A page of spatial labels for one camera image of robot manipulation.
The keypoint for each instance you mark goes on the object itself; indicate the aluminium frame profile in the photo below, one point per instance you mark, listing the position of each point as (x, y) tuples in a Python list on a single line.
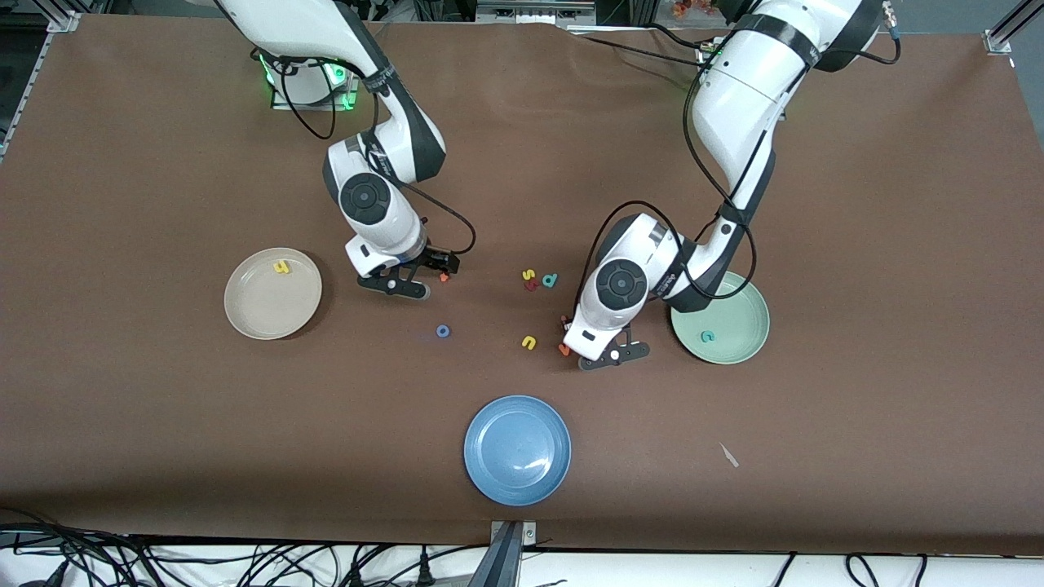
[(65, 20), (999, 39)]

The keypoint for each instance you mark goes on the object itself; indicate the blue plate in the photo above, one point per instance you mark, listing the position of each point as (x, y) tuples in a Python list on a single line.
[(517, 450)]

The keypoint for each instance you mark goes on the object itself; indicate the grey metal rail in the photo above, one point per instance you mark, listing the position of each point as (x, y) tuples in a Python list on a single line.
[(530, 12)]

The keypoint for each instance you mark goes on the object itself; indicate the orange background object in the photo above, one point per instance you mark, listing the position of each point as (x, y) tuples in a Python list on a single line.
[(693, 8)]

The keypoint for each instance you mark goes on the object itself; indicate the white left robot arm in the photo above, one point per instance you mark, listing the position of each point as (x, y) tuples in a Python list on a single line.
[(734, 98)]

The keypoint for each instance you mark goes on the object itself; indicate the black power plug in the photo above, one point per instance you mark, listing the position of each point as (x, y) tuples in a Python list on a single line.
[(424, 571), (356, 577)]

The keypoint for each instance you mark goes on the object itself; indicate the grey aluminium bracket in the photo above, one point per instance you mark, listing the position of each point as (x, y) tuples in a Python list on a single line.
[(506, 554)]

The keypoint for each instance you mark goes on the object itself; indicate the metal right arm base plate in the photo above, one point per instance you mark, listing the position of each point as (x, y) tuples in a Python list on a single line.
[(354, 90)]

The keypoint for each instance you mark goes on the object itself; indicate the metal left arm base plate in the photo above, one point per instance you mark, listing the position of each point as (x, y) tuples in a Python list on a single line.
[(703, 57)]

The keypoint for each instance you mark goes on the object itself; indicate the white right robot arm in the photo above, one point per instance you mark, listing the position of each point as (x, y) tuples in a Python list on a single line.
[(383, 155)]

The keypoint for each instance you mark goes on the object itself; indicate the beige brown plate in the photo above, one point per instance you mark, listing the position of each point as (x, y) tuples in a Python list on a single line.
[(273, 302)]

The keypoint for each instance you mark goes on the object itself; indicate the light green plate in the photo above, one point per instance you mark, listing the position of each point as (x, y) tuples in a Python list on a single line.
[(734, 326)]

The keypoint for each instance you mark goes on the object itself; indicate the brown table cover sheet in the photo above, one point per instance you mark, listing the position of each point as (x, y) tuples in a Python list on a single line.
[(489, 122)]

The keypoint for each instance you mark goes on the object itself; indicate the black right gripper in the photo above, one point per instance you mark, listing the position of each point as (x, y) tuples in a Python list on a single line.
[(433, 259)]

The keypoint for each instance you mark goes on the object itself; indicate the white paper scrap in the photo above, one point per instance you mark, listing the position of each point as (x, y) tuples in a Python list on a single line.
[(729, 456)]

